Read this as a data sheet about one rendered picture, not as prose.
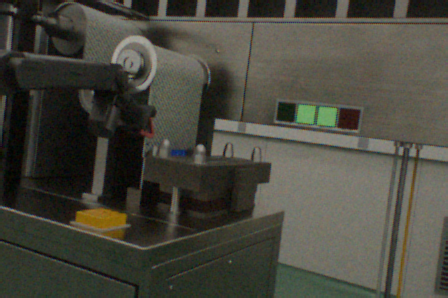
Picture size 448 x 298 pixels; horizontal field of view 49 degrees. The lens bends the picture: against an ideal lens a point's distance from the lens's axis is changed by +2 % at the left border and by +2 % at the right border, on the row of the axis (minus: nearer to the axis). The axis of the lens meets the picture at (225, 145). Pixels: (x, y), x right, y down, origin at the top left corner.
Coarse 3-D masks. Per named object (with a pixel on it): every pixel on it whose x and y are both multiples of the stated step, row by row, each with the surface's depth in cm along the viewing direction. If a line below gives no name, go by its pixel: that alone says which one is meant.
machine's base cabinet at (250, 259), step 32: (0, 256) 107; (32, 256) 102; (64, 256) 98; (96, 256) 94; (192, 256) 99; (224, 256) 113; (256, 256) 129; (0, 288) 107; (32, 288) 102; (64, 288) 98; (96, 288) 94; (128, 288) 90; (160, 288) 91; (192, 288) 102; (224, 288) 115; (256, 288) 132
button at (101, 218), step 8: (80, 216) 95; (88, 216) 94; (96, 216) 94; (104, 216) 94; (112, 216) 95; (120, 216) 97; (88, 224) 94; (96, 224) 93; (104, 224) 93; (112, 224) 95; (120, 224) 97
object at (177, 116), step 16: (160, 96) 125; (176, 96) 131; (192, 96) 138; (160, 112) 126; (176, 112) 132; (192, 112) 139; (160, 128) 126; (176, 128) 133; (192, 128) 140; (144, 144) 122; (176, 144) 134; (192, 144) 141
